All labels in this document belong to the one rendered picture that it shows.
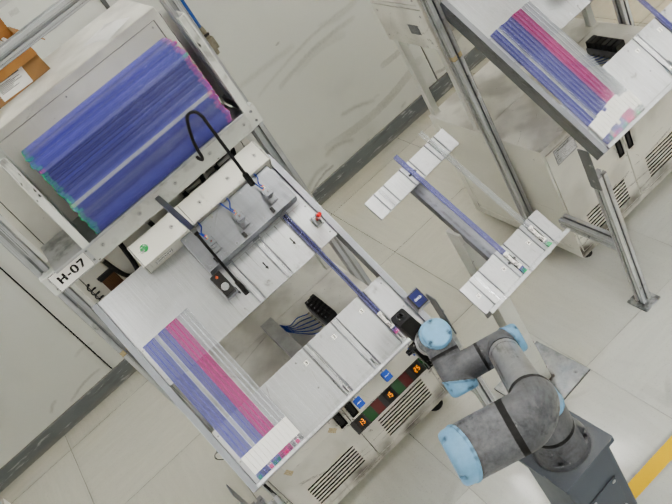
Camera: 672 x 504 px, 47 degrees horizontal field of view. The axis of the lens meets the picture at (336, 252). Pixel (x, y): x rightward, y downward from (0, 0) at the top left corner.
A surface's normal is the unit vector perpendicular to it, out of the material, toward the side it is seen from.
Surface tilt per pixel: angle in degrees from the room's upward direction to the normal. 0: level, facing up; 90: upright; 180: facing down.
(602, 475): 90
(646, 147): 90
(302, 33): 90
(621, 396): 0
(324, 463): 90
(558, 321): 0
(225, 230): 43
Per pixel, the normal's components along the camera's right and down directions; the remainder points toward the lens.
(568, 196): 0.51, 0.34
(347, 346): 0.00, -0.25
